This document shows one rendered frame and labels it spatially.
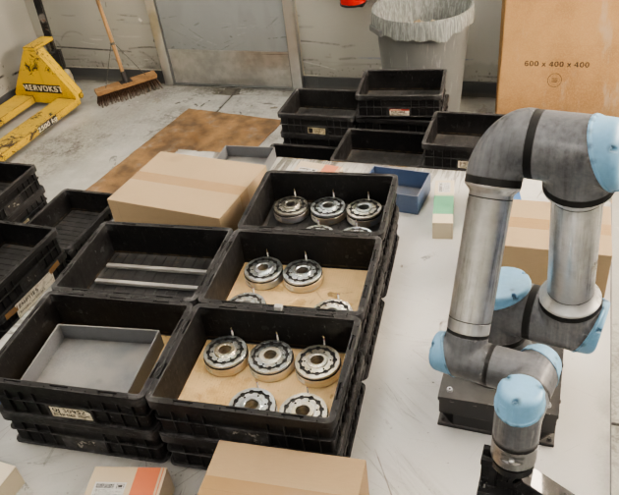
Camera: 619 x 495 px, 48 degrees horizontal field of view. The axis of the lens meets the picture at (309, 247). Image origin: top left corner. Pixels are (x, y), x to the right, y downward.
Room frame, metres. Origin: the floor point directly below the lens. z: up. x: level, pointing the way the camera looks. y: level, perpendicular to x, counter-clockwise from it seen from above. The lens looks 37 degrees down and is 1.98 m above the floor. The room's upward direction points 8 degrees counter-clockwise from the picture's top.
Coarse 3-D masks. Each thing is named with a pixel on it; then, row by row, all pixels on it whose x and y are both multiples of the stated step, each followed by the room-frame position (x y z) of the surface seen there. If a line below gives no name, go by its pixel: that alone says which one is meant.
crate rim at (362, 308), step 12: (372, 240) 1.40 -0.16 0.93; (228, 252) 1.42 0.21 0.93; (372, 252) 1.34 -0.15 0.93; (216, 264) 1.38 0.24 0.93; (372, 264) 1.29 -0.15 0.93; (372, 276) 1.25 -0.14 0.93; (204, 288) 1.29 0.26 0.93; (204, 300) 1.25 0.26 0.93; (216, 300) 1.24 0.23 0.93; (360, 300) 1.17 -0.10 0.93; (324, 312) 1.15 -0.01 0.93; (336, 312) 1.14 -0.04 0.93; (348, 312) 1.14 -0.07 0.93; (360, 312) 1.13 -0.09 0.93
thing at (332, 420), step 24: (192, 312) 1.21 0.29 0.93; (264, 312) 1.17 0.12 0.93; (288, 312) 1.16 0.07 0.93; (312, 312) 1.15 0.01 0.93; (168, 360) 1.06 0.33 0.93; (168, 408) 0.94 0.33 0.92; (192, 408) 0.92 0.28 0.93; (216, 408) 0.91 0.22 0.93; (240, 408) 0.90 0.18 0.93; (336, 408) 0.87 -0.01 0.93
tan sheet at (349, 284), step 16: (240, 272) 1.46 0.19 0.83; (336, 272) 1.40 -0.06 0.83; (352, 272) 1.40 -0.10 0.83; (240, 288) 1.39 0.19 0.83; (272, 288) 1.38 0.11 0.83; (320, 288) 1.35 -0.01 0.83; (336, 288) 1.34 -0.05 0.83; (352, 288) 1.33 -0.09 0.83; (288, 304) 1.30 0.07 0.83; (304, 304) 1.29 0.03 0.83; (352, 304) 1.27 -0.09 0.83
